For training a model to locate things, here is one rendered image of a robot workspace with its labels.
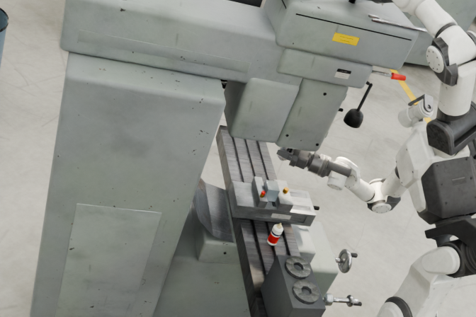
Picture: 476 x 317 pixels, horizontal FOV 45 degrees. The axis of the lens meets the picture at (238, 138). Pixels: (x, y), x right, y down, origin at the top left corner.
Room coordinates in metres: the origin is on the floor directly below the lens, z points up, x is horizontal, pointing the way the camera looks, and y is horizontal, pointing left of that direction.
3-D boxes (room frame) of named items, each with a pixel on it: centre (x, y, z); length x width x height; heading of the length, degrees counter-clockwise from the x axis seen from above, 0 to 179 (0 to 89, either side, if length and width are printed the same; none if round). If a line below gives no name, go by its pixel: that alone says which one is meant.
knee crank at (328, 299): (1.96, -0.74, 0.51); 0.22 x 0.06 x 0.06; 111
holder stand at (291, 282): (1.38, -0.36, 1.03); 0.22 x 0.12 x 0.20; 23
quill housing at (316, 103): (1.90, -0.19, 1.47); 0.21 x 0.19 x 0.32; 21
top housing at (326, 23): (1.90, -0.18, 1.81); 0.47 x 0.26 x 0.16; 111
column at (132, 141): (1.69, 0.38, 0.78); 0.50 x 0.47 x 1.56; 111
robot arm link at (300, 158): (1.90, -0.29, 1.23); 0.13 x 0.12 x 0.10; 176
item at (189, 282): (1.91, -0.22, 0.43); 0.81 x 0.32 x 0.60; 111
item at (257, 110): (1.84, -0.01, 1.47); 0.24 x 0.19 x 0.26; 21
